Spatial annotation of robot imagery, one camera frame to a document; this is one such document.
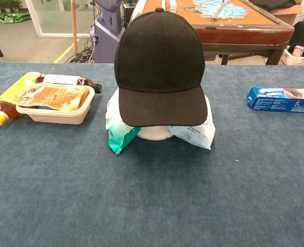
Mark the black baseball cap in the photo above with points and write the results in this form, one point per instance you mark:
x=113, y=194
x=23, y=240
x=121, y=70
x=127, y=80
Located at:
x=158, y=67

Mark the purple white robot base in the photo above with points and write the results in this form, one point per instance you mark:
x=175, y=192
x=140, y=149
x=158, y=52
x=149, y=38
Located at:
x=105, y=33

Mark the yellow-label tea bottle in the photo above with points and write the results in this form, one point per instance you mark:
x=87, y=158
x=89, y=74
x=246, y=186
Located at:
x=6, y=109

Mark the white foam mannequin head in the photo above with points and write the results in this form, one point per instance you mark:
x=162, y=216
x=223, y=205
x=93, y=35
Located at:
x=152, y=133

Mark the green white wet wipes pack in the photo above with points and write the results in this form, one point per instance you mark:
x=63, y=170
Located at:
x=117, y=128

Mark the light blue wet wipes pack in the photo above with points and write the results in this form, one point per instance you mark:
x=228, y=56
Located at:
x=198, y=131

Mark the dark cola bottle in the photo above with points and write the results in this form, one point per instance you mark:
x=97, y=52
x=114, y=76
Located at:
x=72, y=80

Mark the beige plastic food container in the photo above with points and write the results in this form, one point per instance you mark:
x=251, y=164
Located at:
x=61, y=113

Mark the orange snack pouch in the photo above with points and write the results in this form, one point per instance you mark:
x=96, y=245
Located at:
x=51, y=96

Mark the wooden pole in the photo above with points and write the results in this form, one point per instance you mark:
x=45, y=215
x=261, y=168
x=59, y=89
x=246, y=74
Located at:
x=74, y=25

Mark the brown mahjong table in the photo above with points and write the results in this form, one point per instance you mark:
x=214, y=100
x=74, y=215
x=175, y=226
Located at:
x=242, y=31

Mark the blue cookie box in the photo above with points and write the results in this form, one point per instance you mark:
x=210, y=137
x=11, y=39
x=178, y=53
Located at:
x=280, y=101

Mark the blue mahjong tiles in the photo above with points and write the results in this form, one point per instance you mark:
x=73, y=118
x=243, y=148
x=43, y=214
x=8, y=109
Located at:
x=219, y=9

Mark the white plastic crate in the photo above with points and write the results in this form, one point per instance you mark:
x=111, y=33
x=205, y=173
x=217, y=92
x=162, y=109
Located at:
x=297, y=58

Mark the green bag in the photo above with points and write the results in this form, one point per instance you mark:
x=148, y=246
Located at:
x=14, y=18

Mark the cardboard box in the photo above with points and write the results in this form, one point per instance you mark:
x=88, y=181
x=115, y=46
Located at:
x=287, y=14

